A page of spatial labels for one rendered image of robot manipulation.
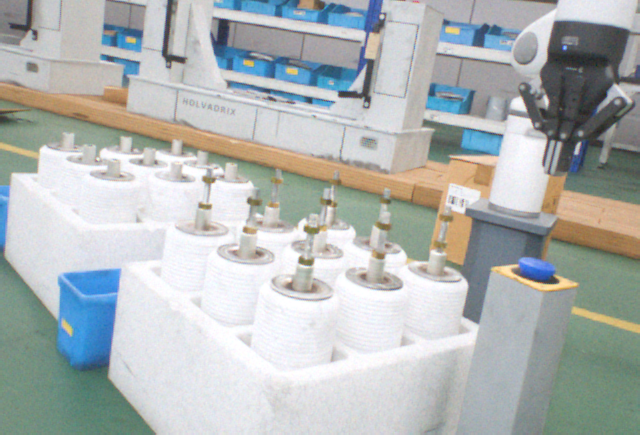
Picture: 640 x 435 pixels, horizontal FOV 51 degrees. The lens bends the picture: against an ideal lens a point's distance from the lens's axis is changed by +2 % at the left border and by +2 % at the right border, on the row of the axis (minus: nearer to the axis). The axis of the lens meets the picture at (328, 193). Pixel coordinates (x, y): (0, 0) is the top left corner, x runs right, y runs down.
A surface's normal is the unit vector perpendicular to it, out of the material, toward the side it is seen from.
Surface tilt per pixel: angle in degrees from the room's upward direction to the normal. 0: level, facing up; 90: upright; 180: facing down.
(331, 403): 90
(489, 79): 90
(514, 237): 90
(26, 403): 0
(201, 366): 90
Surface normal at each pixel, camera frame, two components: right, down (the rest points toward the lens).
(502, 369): -0.76, 0.00
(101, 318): 0.63, 0.29
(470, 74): -0.41, 0.11
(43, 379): 0.17, -0.97
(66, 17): 0.90, 0.23
